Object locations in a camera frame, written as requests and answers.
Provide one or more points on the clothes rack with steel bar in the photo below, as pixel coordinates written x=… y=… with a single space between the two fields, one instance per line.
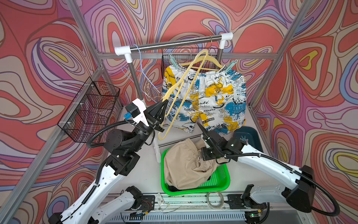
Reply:
x=167 y=45

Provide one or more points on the green clothespin near rack top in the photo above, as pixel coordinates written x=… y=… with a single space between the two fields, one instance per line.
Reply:
x=173 y=61

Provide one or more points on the green clothespin on printed shorts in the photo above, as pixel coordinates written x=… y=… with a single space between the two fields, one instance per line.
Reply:
x=229 y=66

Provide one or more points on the light blue wire hanger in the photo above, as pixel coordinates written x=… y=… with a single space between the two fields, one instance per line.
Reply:
x=143 y=85

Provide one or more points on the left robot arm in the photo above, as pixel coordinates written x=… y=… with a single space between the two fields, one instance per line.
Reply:
x=122 y=139

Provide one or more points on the clear tape roll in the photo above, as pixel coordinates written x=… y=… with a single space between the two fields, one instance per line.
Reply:
x=215 y=200

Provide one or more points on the green plastic basket tray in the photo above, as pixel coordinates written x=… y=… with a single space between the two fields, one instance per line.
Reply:
x=219 y=181

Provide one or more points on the black wire basket back wall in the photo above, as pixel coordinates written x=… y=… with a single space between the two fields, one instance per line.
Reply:
x=184 y=56

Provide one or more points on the black wire basket left wall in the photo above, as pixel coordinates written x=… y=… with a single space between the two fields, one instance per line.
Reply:
x=90 y=110

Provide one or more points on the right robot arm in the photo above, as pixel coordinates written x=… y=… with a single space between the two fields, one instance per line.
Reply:
x=296 y=186

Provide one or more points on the beige shorts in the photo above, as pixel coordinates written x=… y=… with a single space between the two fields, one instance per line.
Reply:
x=184 y=166

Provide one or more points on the yellow hanger front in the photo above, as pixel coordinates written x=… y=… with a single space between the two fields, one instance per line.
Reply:
x=203 y=61

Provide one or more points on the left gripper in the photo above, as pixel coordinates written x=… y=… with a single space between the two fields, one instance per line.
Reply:
x=154 y=113

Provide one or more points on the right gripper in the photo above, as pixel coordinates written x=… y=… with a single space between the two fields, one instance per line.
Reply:
x=204 y=154

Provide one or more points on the black wire basket wall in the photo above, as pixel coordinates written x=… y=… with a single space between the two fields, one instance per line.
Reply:
x=90 y=110
x=184 y=56

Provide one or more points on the dark teal clothespin bin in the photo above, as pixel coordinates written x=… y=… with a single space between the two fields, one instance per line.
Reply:
x=250 y=134

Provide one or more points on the printed white blue yellow shorts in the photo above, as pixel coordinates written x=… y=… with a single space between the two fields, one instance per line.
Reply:
x=217 y=99

